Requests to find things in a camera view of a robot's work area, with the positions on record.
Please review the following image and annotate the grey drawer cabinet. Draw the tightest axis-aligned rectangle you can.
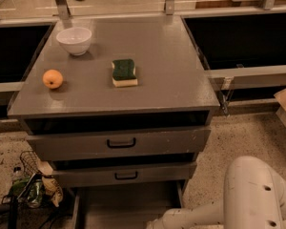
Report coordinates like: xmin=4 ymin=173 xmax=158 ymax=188
xmin=7 ymin=15 xmax=221 ymax=189

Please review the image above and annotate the clear plastic bottle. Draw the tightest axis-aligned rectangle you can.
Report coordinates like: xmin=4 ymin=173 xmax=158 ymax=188
xmin=12 ymin=166 xmax=23 ymax=183

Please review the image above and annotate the grey top drawer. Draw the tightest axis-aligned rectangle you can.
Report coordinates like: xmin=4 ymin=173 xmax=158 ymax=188
xmin=27 ymin=127 xmax=211 ymax=161

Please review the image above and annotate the orange fruit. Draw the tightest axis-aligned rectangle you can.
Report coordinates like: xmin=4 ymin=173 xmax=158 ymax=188
xmin=42 ymin=70 xmax=64 ymax=90

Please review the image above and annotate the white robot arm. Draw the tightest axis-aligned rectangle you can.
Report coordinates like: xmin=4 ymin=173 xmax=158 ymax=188
xmin=146 ymin=156 xmax=286 ymax=229

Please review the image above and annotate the green snack bag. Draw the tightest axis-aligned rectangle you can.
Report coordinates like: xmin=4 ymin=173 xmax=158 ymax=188
xmin=8 ymin=178 xmax=43 ymax=208

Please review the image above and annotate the grey bottom drawer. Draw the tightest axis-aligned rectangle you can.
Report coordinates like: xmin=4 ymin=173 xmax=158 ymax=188
xmin=71 ymin=181 xmax=183 ymax=229

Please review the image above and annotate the black cable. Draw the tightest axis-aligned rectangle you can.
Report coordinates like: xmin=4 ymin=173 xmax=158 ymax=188
xmin=37 ymin=207 xmax=72 ymax=229

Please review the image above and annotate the grey middle drawer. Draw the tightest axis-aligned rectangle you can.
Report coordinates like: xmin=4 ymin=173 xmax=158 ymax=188
xmin=52 ymin=162 xmax=196 ymax=188

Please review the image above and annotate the black wire basket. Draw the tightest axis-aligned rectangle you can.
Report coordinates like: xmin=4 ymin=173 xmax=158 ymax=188
xmin=20 ymin=151 xmax=39 ymax=177

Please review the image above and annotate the white ceramic bowl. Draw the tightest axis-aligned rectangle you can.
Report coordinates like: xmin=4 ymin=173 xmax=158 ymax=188
xmin=56 ymin=27 xmax=92 ymax=55

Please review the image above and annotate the metal bracket left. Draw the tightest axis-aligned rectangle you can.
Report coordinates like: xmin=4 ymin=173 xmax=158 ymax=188
xmin=55 ymin=0 xmax=70 ymax=20

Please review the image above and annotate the grey drawer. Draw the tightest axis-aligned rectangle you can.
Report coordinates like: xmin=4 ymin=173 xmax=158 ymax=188
xmin=52 ymin=162 xmax=196 ymax=188
xmin=71 ymin=181 xmax=183 ymax=229
xmin=27 ymin=127 xmax=211 ymax=161

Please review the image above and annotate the green yellow sponge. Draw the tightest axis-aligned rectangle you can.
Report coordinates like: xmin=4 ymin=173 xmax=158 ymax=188
xmin=112 ymin=59 xmax=138 ymax=88

